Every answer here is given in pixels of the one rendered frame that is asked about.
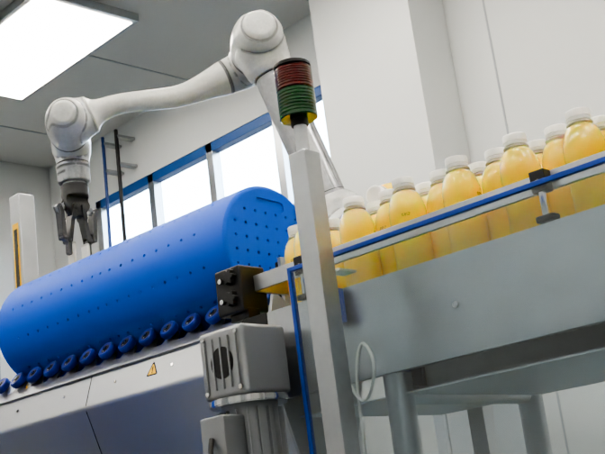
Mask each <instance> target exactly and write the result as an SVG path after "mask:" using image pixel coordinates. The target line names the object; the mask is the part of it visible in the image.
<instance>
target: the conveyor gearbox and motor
mask: <svg viewBox="0 0 605 454"><path fill-rule="evenodd" d="M200 344H201V353H202V363H203V380H204V389H205V397H206V401H207V402H210V403H209V409H210V410H211V411H212V412H221V413H219V414H217V416H214V417H210V418H206V419H202V420H201V421H200V424H201V433H202V442H203V454H289V451H288V444H287V437H286V428H285V421H284V408H283V406H278V405H280V404H284V403H287V402H288V401H289V394H287V393H288V392H289V391H290V380H289V373H288V363H287V356H286V351H285V343H284V329H283V327H282V326H280V325H267V324H254V323H238V324H235V325H232V326H230V327H227V328H223V329H220V330H218V331H213V332H210V333H207V334H204V335H202V336H201V337H200Z"/></svg>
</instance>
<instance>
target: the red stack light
mask: <svg viewBox="0 0 605 454"><path fill-rule="evenodd" d="M274 76H275V90H276V93H278V91H279V90H281V89H282V88H284V87H287V86H293V85H307V86H311V87H312V88H314V85H313V78H312V68H311V66H309V65H308V64H305V63H302V62H293V63H287V64H284V65H282V66H280V67H278V68H277V69H276V70H275V71H274Z"/></svg>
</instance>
